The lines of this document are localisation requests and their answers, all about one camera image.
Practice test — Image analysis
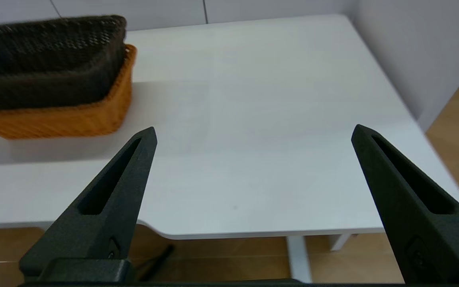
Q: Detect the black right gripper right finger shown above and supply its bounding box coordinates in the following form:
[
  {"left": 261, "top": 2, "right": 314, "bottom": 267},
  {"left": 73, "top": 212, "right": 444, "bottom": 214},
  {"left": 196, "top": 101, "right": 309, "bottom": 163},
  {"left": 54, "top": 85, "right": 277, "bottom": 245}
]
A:
[{"left": 351, "top": 124, "right": 459, "bottom": 284}]

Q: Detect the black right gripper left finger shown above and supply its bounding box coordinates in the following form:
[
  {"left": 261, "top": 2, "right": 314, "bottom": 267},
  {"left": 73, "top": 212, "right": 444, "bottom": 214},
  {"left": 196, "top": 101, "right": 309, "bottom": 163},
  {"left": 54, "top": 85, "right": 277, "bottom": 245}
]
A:
[{"left": 18, "top": 127, "right": 158, "bottom": 276}]

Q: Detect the orange wicker basket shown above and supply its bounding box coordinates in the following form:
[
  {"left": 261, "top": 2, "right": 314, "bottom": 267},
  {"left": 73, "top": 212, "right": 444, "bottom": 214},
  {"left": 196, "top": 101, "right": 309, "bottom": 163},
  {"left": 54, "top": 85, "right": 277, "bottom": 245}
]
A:
[{"left": 0, "top": 44, "right": 137, "bottom": 140}]

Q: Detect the dark brown wicker basket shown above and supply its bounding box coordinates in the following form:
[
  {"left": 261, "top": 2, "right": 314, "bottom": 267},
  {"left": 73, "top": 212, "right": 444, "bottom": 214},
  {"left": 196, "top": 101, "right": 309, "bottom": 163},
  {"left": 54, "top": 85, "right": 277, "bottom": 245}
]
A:
[{"left": 0, "top": 15, "right": 127, "bottom": 112}]

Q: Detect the white table leg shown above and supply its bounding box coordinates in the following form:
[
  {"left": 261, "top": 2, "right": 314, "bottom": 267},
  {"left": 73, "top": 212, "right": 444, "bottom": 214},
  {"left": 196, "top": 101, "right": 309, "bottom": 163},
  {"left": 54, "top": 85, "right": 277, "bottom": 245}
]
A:
[
  {"left": 330, "top": 233, "right": 352, "bottom": 252},
  {"left": 286, "top": 236, "right": 312, "bottom": 284}
]

